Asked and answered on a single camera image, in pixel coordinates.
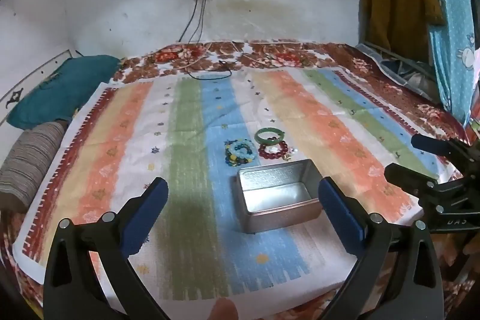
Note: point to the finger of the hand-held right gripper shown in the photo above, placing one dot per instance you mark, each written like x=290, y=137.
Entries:
x=435, y=144
x=405, y=175

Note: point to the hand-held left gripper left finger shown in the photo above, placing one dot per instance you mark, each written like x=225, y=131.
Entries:
x=150, y=215

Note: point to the person's left hand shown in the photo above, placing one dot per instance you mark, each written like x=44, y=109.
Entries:
x=224, y=309

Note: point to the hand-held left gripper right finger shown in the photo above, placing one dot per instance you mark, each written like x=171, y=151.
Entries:
x=339, y=215

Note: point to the striped pastel cloth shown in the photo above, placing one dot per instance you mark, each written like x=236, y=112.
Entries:
x=187, y=155

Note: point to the metal tin box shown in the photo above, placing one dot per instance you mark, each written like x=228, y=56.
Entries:
x=279, y=194

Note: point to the grey striped pillow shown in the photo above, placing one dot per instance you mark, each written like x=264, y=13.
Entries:
x=32, y=162

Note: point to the green jade bangle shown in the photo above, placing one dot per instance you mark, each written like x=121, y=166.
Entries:
x=270, y=135

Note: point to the teal pillow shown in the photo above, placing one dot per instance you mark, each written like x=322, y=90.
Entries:
x=60, y=91

